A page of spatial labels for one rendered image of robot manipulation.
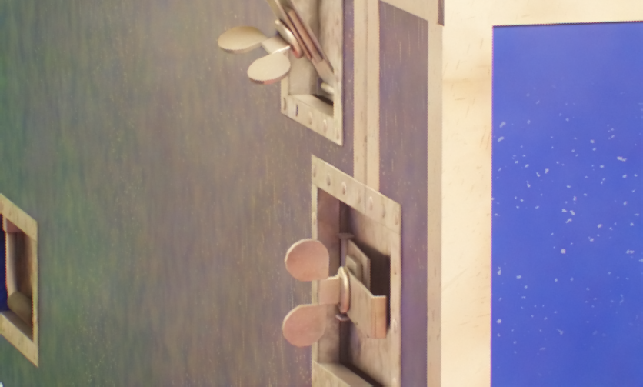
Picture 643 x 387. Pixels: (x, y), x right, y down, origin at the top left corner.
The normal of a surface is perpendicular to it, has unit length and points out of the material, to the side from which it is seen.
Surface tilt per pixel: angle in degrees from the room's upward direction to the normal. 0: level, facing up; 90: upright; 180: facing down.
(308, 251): 105
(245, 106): 90
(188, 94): 90
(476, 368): 90
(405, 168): 90
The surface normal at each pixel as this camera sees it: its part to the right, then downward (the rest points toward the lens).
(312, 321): 0.29, 0.40
